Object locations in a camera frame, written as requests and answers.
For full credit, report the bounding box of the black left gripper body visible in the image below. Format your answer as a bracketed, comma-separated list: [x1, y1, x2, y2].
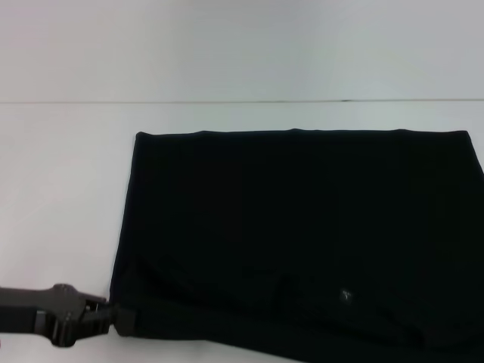
[0, 283, 88, 347]

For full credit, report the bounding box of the black shirt with FREE print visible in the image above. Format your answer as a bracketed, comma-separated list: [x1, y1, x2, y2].
[108, 128, 484, 363]

